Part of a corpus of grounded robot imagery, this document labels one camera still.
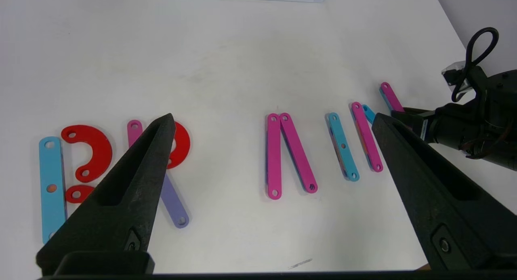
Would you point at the small red plastic arc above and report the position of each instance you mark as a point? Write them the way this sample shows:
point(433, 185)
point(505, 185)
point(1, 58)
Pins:
point(181, 146)

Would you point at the large red plastic arc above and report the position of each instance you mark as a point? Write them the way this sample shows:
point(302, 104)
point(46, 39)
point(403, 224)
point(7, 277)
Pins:
point(78, 194)
point(101, 146)

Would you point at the short purple plastic bar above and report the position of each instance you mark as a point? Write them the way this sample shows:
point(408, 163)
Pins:
point(173, 203)

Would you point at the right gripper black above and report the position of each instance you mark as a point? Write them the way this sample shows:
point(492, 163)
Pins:
point(430, 126)

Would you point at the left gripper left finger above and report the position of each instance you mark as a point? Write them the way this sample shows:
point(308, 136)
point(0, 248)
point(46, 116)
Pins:
point(121, 203)

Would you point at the short pink plastic bar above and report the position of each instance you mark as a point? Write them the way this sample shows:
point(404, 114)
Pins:
point(391, 96)

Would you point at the blue bar with orange underside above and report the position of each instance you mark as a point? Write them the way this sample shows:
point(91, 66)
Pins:
point(343, 148)

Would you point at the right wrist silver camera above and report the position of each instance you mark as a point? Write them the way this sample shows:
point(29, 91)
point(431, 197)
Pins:
point(456, 72)

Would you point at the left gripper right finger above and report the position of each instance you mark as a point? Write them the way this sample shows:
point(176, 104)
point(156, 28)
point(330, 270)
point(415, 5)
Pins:
point(448, 203)

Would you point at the long blue plastic bar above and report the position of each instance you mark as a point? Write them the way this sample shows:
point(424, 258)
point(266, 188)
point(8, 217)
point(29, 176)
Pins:
point(51, 171)

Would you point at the long pink plastic bar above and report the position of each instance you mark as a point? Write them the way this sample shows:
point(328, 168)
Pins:
point(274, 158)
point(366, 136)
point(298, 154)
point(134, 134)

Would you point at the medium blue plastic bar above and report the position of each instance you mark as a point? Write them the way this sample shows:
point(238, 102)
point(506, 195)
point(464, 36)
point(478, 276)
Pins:
point(368, 112)

